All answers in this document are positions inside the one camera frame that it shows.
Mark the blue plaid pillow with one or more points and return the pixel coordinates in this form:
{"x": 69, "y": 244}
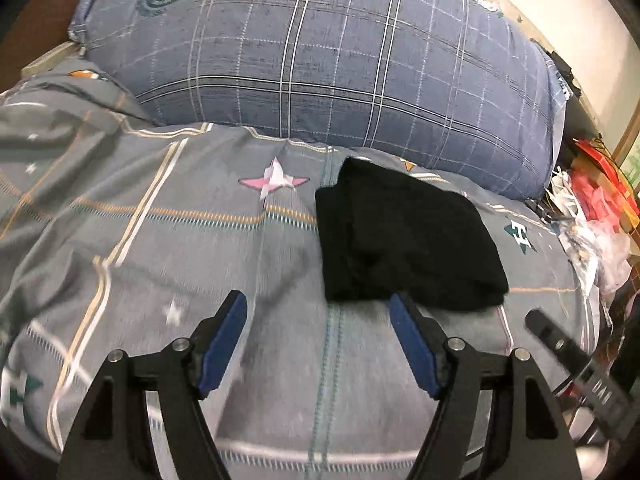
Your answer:
{"x": 325, "y": 60}

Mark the red gift box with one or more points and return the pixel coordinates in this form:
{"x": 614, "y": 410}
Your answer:
{"x": 600, "y": 155}

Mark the small dark object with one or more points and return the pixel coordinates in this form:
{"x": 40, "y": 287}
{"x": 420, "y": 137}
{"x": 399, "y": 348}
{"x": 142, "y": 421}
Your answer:
{"x": 562, "y": 72}

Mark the white crumpled paper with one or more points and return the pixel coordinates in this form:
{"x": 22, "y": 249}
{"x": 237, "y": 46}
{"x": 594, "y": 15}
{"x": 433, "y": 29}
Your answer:
{"x": 567, "y": 195}

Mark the wooden window frame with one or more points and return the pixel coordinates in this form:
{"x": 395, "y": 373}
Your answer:
{"x": 627, "y": 142}

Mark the grey plaid bed sheet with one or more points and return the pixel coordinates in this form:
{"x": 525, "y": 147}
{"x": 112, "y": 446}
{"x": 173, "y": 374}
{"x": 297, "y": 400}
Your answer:
{"x": 150, "y": 210}

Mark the red plastic bag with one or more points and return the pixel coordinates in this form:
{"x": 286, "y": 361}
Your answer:
{"x": 602, "y": 195}

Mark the brown headboard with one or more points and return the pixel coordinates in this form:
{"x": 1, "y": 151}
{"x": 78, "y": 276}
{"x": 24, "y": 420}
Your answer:
{"x": 45, "y": 25}

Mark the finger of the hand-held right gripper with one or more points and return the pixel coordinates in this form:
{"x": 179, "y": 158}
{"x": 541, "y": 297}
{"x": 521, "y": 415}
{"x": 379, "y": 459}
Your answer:
{"x": 565, "y": 350}

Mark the black pants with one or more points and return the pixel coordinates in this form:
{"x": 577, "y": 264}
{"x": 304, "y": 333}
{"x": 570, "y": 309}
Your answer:
{"x": 400, "y": 240}

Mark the clear plastic bag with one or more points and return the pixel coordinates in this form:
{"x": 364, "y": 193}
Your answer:
{"x": 605, "y": 250}

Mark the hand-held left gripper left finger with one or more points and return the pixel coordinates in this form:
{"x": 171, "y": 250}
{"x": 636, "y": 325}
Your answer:
{"x": 225, "y": 340}

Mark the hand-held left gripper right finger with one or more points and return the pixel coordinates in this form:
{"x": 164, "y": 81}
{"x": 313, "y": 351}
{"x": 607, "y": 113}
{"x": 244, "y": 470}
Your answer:
{"x": 415, "y": 345}

